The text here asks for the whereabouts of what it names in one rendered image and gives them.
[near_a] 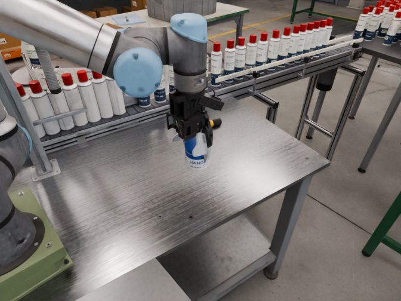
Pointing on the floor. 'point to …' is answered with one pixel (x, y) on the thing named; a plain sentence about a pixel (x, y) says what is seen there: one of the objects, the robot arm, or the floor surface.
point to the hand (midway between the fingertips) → (197, 150)
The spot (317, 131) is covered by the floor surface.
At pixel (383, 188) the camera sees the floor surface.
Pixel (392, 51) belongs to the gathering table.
